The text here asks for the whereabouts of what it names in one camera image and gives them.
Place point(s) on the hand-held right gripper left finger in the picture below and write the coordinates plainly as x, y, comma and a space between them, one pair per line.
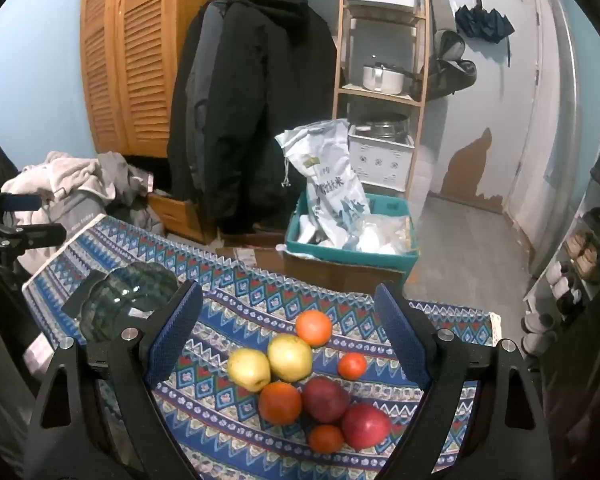
175, 332

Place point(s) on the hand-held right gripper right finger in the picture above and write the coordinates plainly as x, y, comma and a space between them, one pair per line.
400, 335

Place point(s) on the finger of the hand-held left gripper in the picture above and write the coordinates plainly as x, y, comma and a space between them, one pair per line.
22, 202
35, 236

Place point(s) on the glass bowl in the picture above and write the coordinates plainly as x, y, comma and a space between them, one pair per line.
125, 295

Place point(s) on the yellow apple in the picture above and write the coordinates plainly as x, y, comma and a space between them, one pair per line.
249, 370
290, 357

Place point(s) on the red apple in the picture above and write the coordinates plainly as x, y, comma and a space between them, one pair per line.
366, 426
326, 399

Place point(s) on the large orange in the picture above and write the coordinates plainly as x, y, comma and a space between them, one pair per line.
314, 328
279, 403

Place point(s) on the small tangerine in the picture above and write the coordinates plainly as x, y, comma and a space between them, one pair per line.
325, 438
352, 365

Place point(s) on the white cloth pile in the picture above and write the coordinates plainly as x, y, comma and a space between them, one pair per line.
60, 180

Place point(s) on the blue patterned tablecloth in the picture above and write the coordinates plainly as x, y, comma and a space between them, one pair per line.
240, 300

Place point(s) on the clear plastic bag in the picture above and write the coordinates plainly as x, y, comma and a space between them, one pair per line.
385, 235

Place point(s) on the brown cardboard box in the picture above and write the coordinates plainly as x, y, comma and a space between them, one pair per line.
320, 272

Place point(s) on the teal box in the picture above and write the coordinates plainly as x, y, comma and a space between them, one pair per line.
330, 256

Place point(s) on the grey garment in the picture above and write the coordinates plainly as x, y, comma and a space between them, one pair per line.
130, 185

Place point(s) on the wooden drawer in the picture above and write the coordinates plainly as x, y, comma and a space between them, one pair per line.
180, 215

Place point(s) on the white shoes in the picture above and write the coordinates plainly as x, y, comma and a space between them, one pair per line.
537, 332

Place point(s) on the white perforated basket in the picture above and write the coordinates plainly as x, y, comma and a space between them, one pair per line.
380, 162

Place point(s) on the white printed rice bag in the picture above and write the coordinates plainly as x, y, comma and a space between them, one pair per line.
325, 175

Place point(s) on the wooden louvered wardrobe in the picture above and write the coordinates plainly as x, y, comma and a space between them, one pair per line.
130, 60

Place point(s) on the brown shoes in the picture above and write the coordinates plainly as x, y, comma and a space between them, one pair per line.
585, 257

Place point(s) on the white shoe rack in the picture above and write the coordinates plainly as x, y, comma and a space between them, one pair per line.
595, 195

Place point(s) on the black hanging coat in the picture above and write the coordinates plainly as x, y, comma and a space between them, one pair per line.
250, 100

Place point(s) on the white door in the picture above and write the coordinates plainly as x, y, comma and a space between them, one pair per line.
535, 110

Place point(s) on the grey green bag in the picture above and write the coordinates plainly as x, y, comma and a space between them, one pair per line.
447, 67

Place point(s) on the wooden shelf unit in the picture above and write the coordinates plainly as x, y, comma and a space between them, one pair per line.
341, 60

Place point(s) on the dark blue umbrella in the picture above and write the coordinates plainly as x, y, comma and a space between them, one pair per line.
482, 21

